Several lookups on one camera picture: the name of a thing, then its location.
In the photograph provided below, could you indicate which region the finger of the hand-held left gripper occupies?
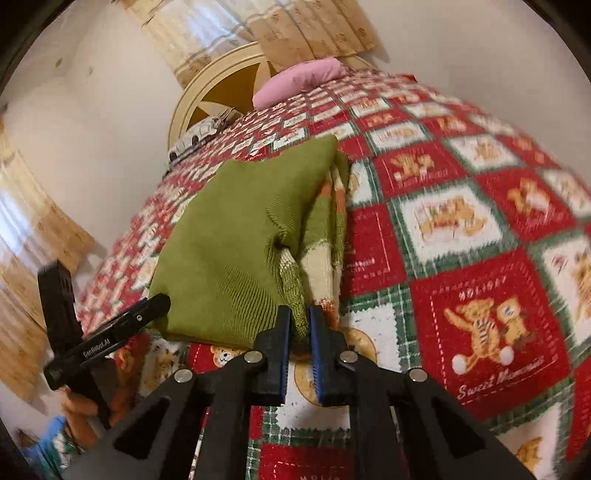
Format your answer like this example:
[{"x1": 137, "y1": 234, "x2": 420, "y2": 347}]
[{"x1": 108, "y1": 294, "x2": 172, "y2": 343}]

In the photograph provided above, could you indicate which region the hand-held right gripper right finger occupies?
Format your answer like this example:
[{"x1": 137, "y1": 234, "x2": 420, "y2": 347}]
[{"x1": 308, "y1": 305, "x2": 536, "y2": 480}]

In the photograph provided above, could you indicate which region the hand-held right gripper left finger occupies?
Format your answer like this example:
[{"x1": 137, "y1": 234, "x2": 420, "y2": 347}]
[{"x1": 62, "y1": 305, "x2": 293, "y2": 480}]

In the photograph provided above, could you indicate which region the green striped knit sweater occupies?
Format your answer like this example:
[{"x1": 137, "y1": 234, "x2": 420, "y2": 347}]
[{"x1": 148, "y1": 135, "x2": 352, "y2": 352}]

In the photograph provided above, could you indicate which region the person's left hand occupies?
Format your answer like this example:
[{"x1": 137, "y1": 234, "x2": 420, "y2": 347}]
[{"x1": 61, "y1": 388, "x2": 100, "y2": 435}]

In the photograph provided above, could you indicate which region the tan patterned window curtain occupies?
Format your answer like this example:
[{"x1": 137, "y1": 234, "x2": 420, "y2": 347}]
[{"x1": 0, "y1": 120, "x2": 95, "y2": 402}]

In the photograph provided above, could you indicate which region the blue printed cloth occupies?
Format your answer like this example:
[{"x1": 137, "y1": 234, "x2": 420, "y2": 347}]
[{"x1": 21, "y1": 415, "x2": 81, "y2": 472}]

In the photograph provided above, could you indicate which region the car-print pillow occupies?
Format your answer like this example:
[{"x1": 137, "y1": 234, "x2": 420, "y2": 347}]
[{"x1": 167, "y1": 108, "x2": 241, "y2": 163}]

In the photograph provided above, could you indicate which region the red bear-print bedspread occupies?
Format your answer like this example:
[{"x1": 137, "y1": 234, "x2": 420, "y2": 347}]
[{"x1": 76, "y1": 71, "x2": 591, "y2": 480}]

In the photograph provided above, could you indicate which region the cream round headboard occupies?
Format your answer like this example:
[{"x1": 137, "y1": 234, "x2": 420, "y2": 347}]
[{"x1": 167, "y1": 41, "x2": 379, "y2": 153}]

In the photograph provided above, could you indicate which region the pink pillow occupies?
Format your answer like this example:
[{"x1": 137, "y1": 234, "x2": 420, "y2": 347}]
[{"x1": 252, "y1": 58, "x2": 348, "y2": 109}]

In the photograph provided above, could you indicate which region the cream sheer curtain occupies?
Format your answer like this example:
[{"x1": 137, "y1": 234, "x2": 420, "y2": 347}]
[{"x1": 124, "y1": 0, "x2": 264, "y2": 77}]

